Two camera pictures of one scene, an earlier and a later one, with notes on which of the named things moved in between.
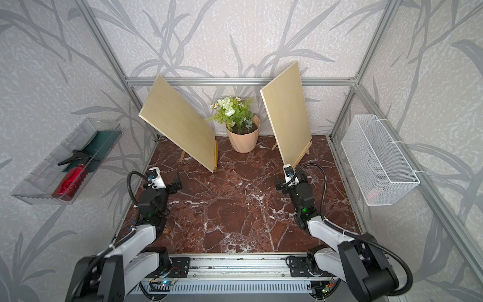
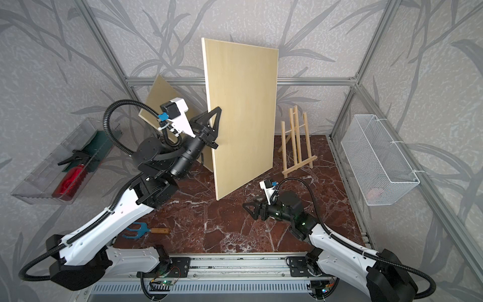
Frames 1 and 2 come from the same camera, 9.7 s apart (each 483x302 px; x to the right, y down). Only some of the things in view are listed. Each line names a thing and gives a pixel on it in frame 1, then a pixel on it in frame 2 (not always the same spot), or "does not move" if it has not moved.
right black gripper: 282,185 -> 258,207
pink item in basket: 373,194 does not move
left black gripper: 177,184 -> 202,131
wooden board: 283,101 -> 241,80
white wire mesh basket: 383,174 does not move
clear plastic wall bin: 61,179 does not move
